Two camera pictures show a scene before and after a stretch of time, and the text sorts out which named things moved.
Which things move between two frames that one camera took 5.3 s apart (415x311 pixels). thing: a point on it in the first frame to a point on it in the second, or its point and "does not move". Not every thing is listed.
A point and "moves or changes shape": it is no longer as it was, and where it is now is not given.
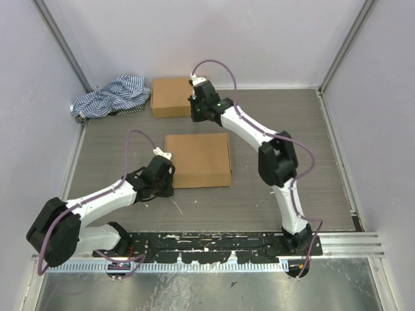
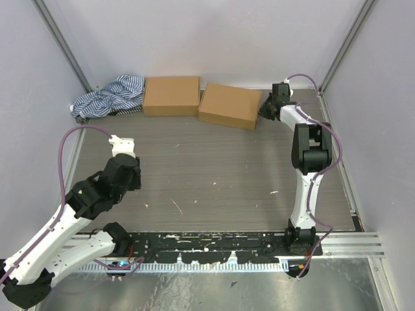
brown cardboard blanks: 200,160 to 229,106
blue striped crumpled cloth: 125,94 does not move
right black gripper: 195,117 to 262,109
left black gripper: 169,192 to 137,183
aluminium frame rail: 349,245 does not move
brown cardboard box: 170,97 moves or changes shape
